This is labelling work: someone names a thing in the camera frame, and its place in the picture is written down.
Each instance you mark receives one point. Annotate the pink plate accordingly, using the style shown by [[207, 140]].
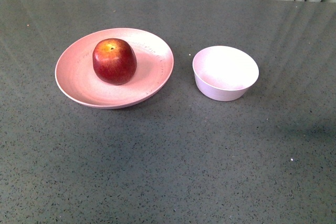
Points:
[[76, 78]]

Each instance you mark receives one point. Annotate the pink bowl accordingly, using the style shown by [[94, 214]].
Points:
[[224, 73]]

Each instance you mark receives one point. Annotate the red apple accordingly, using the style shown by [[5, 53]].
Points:
[[114, 61]]

